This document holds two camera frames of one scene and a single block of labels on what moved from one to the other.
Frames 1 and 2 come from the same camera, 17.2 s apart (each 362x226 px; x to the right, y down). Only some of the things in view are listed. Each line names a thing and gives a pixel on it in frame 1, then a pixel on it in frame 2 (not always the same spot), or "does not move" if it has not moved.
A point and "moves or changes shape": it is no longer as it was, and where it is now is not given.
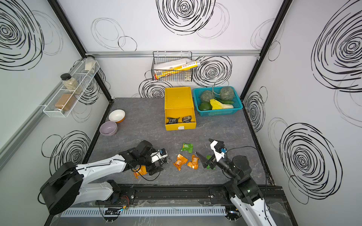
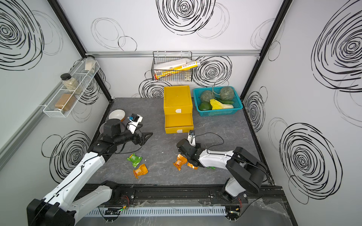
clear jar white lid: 90,62 does not move
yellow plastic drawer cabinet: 178,103 moves or changes shape
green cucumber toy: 224,101 does not move
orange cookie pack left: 142,171 does not move
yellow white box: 174,67 does not move
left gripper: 151,168 -> 142,140
